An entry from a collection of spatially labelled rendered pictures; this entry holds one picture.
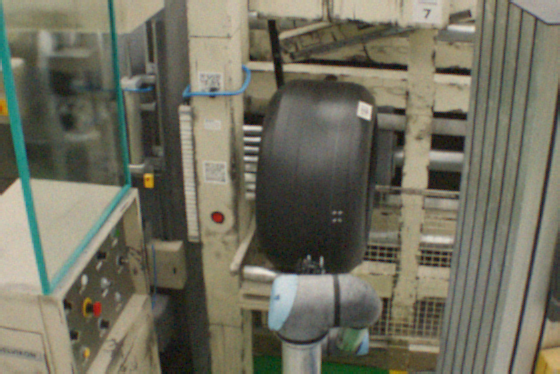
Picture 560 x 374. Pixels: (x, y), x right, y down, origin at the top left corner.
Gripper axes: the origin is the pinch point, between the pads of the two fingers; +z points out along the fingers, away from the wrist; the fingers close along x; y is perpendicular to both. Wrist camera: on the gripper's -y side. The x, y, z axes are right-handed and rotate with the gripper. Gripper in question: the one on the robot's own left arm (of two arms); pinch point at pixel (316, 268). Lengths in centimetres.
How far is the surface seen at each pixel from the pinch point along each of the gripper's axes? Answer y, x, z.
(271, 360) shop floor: -93, 31, 86
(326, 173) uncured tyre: 30.4, -2.3, -3.0
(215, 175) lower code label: 20.1, 34.5, 16.0
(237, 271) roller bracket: -8.2, 25.9, 8.5
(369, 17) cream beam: 68, -9, 36
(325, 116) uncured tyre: 43.5, -0.1, 7.3
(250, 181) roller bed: 3, 34, 60
